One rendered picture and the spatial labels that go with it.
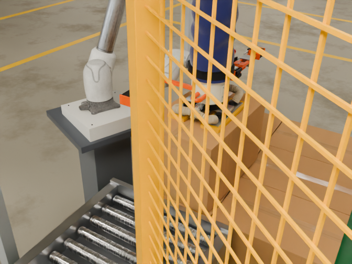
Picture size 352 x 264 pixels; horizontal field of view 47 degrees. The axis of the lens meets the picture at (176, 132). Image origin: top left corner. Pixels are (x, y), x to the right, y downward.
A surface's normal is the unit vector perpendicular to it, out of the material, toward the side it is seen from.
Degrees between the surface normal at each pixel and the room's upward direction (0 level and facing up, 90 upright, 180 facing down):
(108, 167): 90
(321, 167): 0
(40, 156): 0
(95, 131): 90
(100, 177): 90
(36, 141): 0
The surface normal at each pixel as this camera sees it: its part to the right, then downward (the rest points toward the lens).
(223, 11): 0.15, 0.31
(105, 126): 0.59, 0.44
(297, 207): 0.02, -0.85
